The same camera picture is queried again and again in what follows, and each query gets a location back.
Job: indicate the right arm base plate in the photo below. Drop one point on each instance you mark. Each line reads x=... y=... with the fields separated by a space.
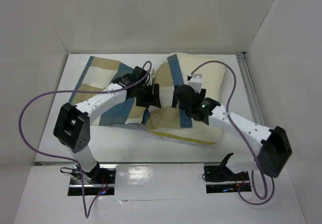
x=222 y=180

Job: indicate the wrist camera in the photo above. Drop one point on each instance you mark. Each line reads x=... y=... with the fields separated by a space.
x=145 y=77
x=195 y=82

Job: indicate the cream quilted pillow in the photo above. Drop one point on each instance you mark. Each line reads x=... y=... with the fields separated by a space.
x=205 y=75

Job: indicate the blue beige patchwork pillowcase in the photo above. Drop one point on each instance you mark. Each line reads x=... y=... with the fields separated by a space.
x=99 y=74

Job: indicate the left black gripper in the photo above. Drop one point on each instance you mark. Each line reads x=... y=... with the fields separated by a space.
x=150 y=98

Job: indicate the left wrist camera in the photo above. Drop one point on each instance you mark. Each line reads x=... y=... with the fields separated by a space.
x=145 y=77

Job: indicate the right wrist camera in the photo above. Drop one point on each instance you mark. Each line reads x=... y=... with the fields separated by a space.
x=195 y=82

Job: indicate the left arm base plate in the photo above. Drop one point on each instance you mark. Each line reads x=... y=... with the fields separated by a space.
x=104 y=182

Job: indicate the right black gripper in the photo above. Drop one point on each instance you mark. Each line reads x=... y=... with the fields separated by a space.
x=177 y=99

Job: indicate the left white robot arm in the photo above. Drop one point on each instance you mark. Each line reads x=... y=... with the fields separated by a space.
x=72 y=127

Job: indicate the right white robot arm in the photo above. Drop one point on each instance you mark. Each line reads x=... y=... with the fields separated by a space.
x=271 y=146

